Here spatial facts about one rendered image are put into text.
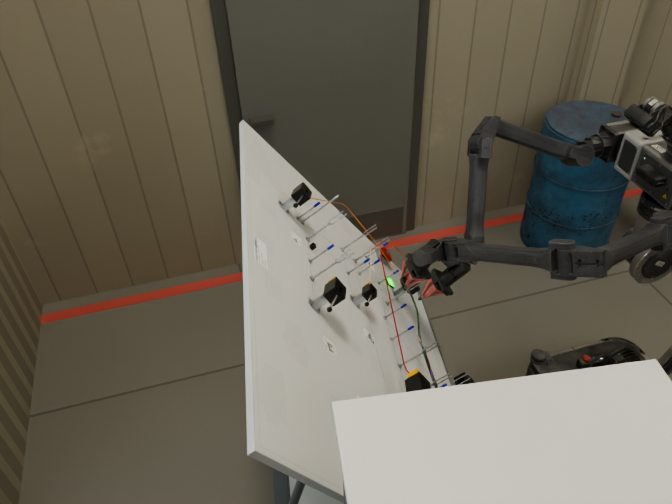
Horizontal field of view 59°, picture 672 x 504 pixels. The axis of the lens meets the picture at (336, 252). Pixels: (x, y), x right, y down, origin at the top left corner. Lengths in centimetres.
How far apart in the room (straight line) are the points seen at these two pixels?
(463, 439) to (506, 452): 6
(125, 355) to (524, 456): 295
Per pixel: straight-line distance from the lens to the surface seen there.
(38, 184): 359
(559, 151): 228
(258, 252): 145
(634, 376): 102
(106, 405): 342
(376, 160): 372
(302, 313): 145
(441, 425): 89
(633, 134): 234
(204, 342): 354
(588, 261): 174
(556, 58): 405
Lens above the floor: 258
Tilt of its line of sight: 40 degrees down
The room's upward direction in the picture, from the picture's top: 2 degrees counter-clockwise
